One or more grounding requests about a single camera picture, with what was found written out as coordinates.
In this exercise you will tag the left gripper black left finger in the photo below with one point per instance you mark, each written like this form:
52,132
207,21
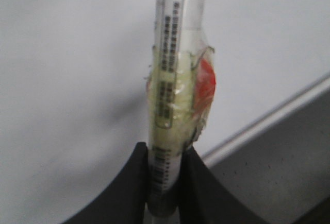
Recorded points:
123,200

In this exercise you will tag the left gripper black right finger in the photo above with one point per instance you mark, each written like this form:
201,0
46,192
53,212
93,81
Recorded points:
202,199

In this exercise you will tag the white whiteboard marker with tape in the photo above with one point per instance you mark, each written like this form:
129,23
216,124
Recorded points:
180,90

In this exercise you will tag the white whiteboard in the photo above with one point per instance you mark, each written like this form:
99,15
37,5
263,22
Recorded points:
73,100

